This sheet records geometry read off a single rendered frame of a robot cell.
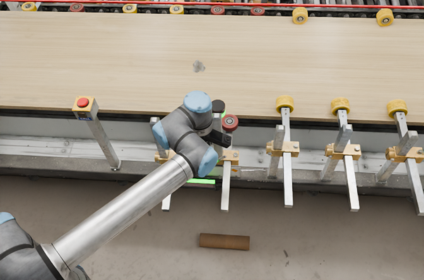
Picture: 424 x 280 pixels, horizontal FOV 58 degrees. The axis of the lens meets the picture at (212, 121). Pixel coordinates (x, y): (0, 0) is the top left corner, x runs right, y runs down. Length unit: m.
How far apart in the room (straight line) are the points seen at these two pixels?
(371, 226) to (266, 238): 0.66
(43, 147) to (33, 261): 1.26
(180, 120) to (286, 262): 1.45
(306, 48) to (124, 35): 1.00
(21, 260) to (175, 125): 0.55
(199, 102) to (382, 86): 1.06
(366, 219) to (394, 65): 1.02
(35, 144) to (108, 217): 1.28
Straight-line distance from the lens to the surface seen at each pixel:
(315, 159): 2.04
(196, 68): 1.96
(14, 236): 1.12
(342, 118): 1.78
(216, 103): 1.49
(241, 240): 2.39
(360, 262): 2.56
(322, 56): 2.08
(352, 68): 2.06
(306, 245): 2.51
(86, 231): 1.07
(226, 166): 1.70
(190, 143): 1.17
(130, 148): 2.09
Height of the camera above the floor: 2.37
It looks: 56 degrees down
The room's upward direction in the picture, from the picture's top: 4 degrees counter-clockwise
